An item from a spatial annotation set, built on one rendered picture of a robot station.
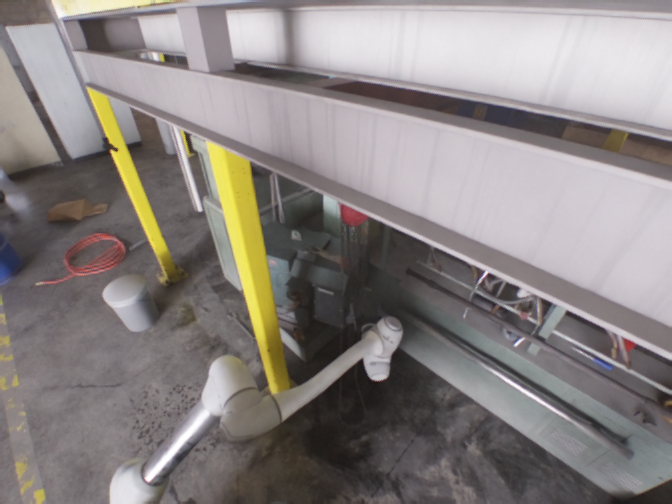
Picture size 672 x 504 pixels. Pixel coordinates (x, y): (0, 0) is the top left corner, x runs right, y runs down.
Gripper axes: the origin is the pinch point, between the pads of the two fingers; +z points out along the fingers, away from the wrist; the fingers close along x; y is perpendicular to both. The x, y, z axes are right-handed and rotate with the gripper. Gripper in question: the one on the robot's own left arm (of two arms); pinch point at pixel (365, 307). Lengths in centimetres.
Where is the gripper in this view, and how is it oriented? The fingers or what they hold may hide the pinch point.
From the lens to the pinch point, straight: 157.8
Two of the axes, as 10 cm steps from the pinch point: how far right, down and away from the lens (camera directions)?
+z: -0.8, -6.2, 7.8
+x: -10.0, 0.5, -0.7
